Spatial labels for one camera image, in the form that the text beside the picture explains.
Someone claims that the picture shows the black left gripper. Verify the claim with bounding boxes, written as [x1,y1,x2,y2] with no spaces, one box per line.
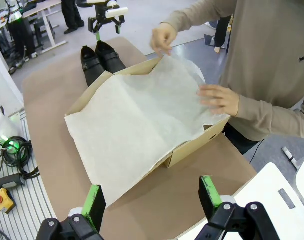
[88,3,126,42]

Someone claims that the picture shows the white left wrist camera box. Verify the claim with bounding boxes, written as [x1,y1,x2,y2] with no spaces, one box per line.
[105,6,129,19]

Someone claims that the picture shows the black cable bundle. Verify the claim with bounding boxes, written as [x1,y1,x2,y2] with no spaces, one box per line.
[0,135,41,179]

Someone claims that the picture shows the mannequin cream jacket black trousers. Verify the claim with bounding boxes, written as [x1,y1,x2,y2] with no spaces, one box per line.
[213,14,233,54]

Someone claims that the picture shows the person's right hand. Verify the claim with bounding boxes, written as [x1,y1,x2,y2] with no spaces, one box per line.
[149,21,179,57]

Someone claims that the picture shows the bystander in black clothes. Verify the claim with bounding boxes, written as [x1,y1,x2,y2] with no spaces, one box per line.
[7,14,38,63]

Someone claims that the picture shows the white height adjustable desk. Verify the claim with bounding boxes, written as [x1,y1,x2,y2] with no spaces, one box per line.
[21,0,69,55]

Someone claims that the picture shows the yellow emergency stop button box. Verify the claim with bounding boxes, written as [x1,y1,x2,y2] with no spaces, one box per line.
[0,187,17,215]

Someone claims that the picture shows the grey black handheld pendant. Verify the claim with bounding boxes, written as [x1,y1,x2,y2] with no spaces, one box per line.
[0,173,26,191]

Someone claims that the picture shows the brown cardboard shoe box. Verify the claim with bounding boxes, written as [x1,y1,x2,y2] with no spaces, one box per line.
[64,57,230,169]

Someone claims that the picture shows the white tissue paper sheet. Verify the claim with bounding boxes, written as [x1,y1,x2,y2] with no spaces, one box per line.
[64,54,229,208]

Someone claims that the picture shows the grey slotted aluminium base plate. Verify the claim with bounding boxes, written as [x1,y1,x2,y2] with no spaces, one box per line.
[0,109,58,240]

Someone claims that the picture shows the person's right forearm beige sleeve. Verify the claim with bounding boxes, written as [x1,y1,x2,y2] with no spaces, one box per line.
[164,0,234,34]

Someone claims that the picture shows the person's left forearm beige sleeve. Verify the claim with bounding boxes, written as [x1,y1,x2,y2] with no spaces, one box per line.
[233,94,304,139]

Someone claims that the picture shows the person in beige sweater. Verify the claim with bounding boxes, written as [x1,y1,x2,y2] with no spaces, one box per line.
[218,0,304,155]

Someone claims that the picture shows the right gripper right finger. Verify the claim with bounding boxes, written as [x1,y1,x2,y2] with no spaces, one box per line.
[198,175,280,240]

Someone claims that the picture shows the white plastic storage box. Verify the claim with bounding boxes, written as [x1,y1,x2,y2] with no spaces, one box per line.
[181,162,304,240]

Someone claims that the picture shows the black leather buckle shoe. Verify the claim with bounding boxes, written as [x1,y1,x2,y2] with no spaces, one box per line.
[80,45,113,88]
[95,40,128,75]

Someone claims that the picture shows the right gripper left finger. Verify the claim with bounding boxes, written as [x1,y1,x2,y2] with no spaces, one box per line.
[38,184,108,240]

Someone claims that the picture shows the dark flat floor plate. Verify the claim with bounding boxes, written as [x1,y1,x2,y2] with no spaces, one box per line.
[203,33,230,49]

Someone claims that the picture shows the person's left hand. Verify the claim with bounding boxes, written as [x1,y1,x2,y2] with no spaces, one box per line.
[196,84,241,118]

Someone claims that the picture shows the small grey metal bar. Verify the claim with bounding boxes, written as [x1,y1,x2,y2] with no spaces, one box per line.
[281,146,299,171]

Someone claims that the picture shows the translucent white plastic cover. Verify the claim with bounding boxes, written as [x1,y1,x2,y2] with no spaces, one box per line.
[0,109,23,143]

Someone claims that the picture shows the bystander in black trousers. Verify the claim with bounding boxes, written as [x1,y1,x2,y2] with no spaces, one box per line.
[60,0,86,35]

